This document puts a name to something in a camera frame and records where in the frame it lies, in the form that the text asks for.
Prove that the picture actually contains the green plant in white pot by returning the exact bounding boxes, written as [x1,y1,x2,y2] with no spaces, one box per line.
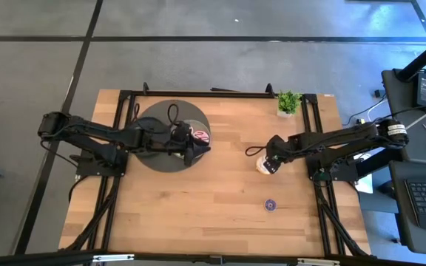
[276,89,303,118]

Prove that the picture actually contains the black table frame bar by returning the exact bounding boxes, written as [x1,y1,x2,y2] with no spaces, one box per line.
[118,88,320,100]

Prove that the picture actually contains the gray round mat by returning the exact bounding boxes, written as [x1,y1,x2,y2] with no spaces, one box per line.
[129,98,212,174]

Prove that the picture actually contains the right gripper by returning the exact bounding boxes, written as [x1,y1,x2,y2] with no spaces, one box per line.
[266,134,292,175]

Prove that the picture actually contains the dark desk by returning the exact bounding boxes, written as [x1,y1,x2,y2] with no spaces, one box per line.
[381,68,426,166]

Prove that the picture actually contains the gray round plate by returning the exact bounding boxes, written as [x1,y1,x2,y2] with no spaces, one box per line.
[181,118,212,149]

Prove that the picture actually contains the black pole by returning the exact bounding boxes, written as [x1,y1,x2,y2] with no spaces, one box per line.
[396,31,426,83]

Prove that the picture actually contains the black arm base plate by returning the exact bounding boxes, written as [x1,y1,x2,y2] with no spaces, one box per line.
[307,151,360,183]
[75,149,129,177]

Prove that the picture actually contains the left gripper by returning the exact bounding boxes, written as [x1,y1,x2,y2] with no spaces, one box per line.
[170,120,212,167]

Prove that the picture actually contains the white paper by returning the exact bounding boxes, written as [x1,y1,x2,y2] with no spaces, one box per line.
[355,173,373,195]

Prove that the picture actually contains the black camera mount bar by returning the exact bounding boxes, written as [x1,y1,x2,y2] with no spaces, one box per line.
[0,250,426,266]

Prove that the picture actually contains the plain cream donut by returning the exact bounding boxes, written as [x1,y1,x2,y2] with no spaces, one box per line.
[255,154,274,176]

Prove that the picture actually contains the black frame rails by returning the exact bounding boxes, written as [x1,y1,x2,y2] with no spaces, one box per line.
[59,90,138,256]
[301,92,371,258]

